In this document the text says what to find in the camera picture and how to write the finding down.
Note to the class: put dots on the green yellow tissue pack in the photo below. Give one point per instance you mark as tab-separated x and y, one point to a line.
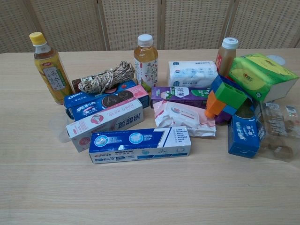
260	75

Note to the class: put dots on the white-cap floral tea bottle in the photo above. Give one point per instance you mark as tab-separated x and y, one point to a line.
145	63

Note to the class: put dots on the wooden lattice folding screen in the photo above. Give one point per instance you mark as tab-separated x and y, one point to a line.
150	23

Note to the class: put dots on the purple sanitary pad box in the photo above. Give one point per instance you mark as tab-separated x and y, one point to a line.
180	96

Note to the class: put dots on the yellow-cap corn tea bottle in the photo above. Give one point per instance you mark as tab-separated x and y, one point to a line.
49	70

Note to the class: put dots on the blue white Crest toothpaste box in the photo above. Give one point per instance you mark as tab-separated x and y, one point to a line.
140	145

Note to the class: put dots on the blue Oreo cookie box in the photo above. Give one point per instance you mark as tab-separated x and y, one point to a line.
105	99

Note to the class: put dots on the colourful building block toy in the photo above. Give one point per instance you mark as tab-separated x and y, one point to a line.
225	98

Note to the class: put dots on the pink white toothpaste box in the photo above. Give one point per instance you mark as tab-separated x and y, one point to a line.
105	122

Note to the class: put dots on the pink wet wipes pack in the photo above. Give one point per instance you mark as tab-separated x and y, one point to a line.
185	117

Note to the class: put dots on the small blue Oreo box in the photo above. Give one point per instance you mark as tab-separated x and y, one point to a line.
243	136

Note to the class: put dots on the white-cap red-label juice bottle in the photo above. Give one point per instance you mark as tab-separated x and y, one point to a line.
223	58

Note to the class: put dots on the white blue tissue pack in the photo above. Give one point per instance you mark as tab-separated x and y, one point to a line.
192	72

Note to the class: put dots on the clear plastic cookie package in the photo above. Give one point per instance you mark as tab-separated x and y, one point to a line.
279	126

